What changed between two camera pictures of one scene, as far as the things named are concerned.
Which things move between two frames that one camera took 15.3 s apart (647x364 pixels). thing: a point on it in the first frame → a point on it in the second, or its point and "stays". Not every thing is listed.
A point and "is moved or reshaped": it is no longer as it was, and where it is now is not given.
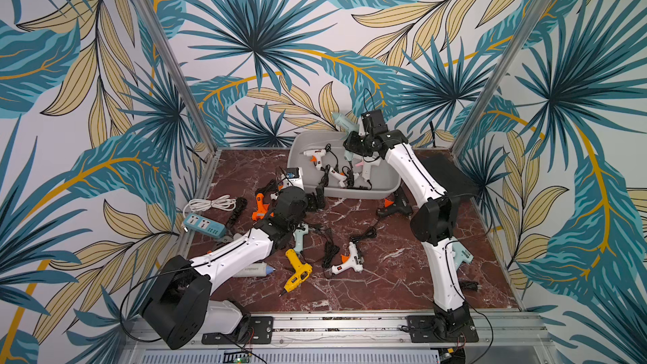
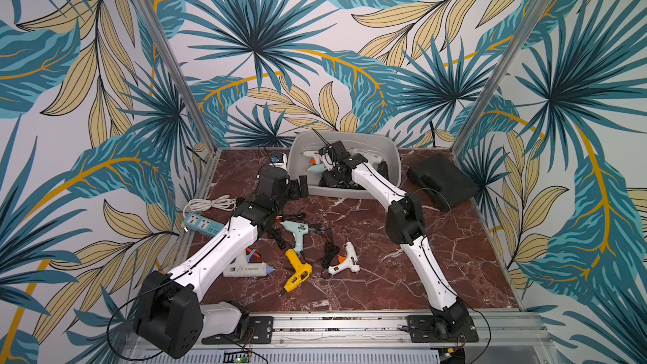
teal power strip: (204, 226) stays
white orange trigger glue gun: (315, 157) stays
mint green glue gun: (302, 229) stays
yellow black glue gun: (301, 270) stays
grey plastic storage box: (326, 160) stays
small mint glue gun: (460, 253) → (318, 168)
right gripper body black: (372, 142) → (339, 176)
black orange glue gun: (398, 206) is moved or reshaped
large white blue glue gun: (254, 270) stays
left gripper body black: (312, 205) → (295, 193)
